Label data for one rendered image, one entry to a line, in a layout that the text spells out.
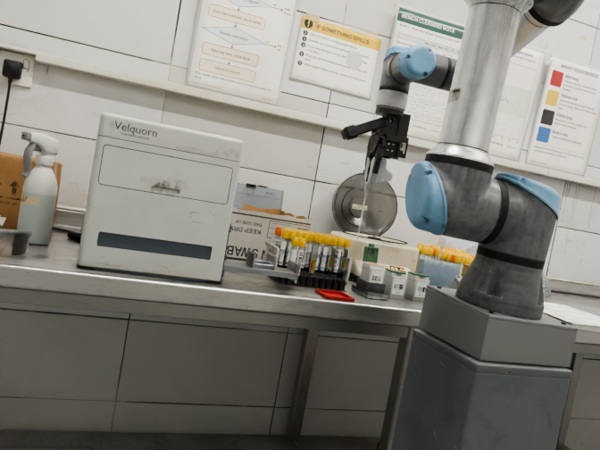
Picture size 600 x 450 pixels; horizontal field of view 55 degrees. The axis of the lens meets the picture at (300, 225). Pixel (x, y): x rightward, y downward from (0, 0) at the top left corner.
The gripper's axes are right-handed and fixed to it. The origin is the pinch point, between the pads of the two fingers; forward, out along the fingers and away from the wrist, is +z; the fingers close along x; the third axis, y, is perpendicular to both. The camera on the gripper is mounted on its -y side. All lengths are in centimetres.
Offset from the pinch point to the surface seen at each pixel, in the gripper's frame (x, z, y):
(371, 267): -10.6, 18.7, 1.4
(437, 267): -1.6, 17.1, 22.0
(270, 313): -21.3, 30.6, -22.7
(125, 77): 34, -19, -66
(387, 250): 13.2, 16.0, 13.2
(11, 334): 35, 59, -86
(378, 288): -11.5, 23.4, 3.6
